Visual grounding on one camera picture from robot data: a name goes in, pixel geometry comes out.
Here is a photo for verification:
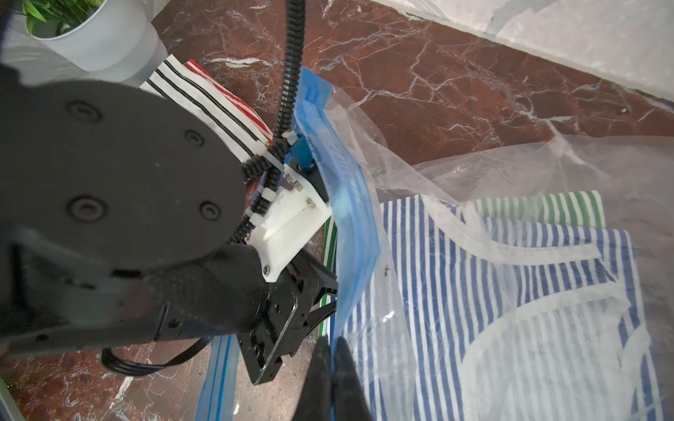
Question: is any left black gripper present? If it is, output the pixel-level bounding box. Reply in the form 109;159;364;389
152;245;338;385

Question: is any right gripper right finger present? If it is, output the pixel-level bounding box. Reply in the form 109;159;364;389
332;337;373;421

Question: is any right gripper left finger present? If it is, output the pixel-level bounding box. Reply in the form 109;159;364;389
292;337;332;421

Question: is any blue white striped top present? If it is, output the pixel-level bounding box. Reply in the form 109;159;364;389
346;192;666;420

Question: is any red white striped top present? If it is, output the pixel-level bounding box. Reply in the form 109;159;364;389
184;60;272;144

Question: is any clear vacuum bag blue zip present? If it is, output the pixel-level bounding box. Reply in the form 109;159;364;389
194;67;674;421

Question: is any black white striped top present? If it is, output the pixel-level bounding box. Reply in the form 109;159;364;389
140;55;271;162

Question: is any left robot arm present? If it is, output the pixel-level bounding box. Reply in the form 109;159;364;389
1;1;338;384

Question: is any potted plant white pot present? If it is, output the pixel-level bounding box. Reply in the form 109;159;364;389
32;0;168;87

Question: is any green white striped garment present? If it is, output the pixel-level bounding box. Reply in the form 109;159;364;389
317;190;607;338

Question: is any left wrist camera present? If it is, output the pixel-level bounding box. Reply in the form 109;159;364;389
245;131;332;283

